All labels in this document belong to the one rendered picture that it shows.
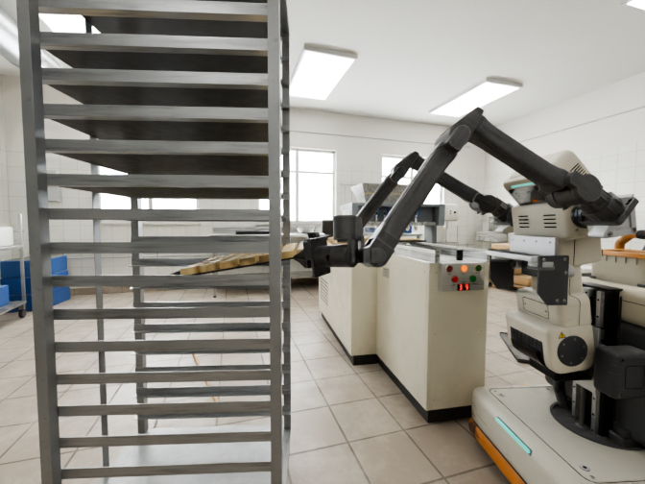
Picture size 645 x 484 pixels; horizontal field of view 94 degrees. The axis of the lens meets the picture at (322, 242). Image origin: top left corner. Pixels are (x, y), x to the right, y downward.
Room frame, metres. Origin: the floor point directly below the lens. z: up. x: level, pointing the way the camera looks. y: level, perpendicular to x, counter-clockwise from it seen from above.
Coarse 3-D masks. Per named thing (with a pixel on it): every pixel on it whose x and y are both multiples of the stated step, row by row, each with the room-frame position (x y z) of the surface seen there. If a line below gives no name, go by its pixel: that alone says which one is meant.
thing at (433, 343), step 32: (448, 256) 1.75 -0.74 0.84; (384, 288) 2.02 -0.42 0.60; (416, 288) 1.60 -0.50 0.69; (384, 320) 2.01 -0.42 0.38; (416, 320) 1.59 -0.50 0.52; (448, 320) 1.50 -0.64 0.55; (480, 320) 1.53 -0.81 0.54; (384, 352) 2.00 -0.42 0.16; (416, 352) 1.58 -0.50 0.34; (448, 352) 1.50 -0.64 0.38; (480, 352) 1.53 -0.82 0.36; (416, 384) 1.58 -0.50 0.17; (448, 384) 1.50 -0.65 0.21; (480, 384) 1.54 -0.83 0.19; (448, 416) 1.53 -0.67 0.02
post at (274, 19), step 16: (272, 0) 0.80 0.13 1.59; (272, 16) 0.80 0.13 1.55; (272, 32) 0.80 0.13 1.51; (272, 48) 0.80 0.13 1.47; (272, 64) 0.80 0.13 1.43; (272, 80) 0.80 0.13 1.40; (272, 96) 0.80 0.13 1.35; (272, 112) 0.80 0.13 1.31; (272, 128) 0.80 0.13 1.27; (272, 144) 0.80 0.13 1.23; (272, 160) 0.80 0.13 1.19; (272, 176) 0.80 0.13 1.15; (272, 192) 0.80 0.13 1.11; (272, 208) 0.80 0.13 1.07; (272, 224) 0.80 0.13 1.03; (272, 240) 0.80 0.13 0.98; (272, 256) 0.80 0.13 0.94; (272, 272) 0.80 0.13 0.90; (272, 288) 0.80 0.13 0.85; (272, 304) 0.80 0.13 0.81; (272, 320) 0.80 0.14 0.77; (272, 336) 0.80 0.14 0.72; (272, 352) 0.80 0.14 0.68; (272, 368) 0.80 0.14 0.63; (272, 384) 0.80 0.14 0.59; (272, 400) 0.80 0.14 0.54; (272, 416) 0.80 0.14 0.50; (272, 432) 0.80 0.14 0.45; (272, 448) 0.80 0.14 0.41; (272, 464) 0.80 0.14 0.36; (272, 480) 0.80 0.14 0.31
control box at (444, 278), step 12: (444, 264) 1.46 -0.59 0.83; (456, 264) 1.47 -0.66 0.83; (468, 264) 1.48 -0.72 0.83; (480, 264) 1.50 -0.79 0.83; (444, 276) 1.46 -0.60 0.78; (456, 276) 1.47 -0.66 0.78; (468, 276) 1.48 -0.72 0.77; (480, 276) 1.50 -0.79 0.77; (444, 288) 1.46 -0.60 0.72; (456, 288) 1.47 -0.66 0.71; (468, 288) 1.48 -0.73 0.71; (480, 288) 1.50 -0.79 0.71
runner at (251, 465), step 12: (72, 468) 0.81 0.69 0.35; (84, 468) 0.81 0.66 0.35; (96, 468) 0.81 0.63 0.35; (108, 468) 0.81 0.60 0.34; (120, 468) 0.81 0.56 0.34; (132, 468) 0.81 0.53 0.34; (144, 468) 0.81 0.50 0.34; (156, 468) 0.81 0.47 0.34; (168, 468) 0.82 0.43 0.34; (180, 468) 0.82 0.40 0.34; (192, 468) 0.82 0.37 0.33; (204, 468) 0.82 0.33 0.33; (216, 468) 0.82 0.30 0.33; (228, 468) 0.82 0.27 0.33; (240, 468) 0.83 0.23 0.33; (252, 468) 0.83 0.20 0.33; (264, 468) 0.83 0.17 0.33
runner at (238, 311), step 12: (60, 312) 0.80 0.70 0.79; (72, 312) 0.80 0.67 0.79; (84, 312) 0.81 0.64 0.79; (96, 312) 0.81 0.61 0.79; (108, 312) 0.81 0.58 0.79; (120, 312) 0.81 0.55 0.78; (132, 312) 0.81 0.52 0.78; (144, 312) 0.81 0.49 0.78; (156, 312) 0.82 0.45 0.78; (168, 312) 0.82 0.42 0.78; (180, 312) 0.82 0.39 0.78; (192, 312) 0.82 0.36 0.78; (204, 312) 0.82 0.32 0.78; (216, 312) 0.82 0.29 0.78; (228, 312) 0.83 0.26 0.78; (240, 312) 0.83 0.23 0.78; (252, 312) 0.83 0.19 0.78; (264, 312) 0.83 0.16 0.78
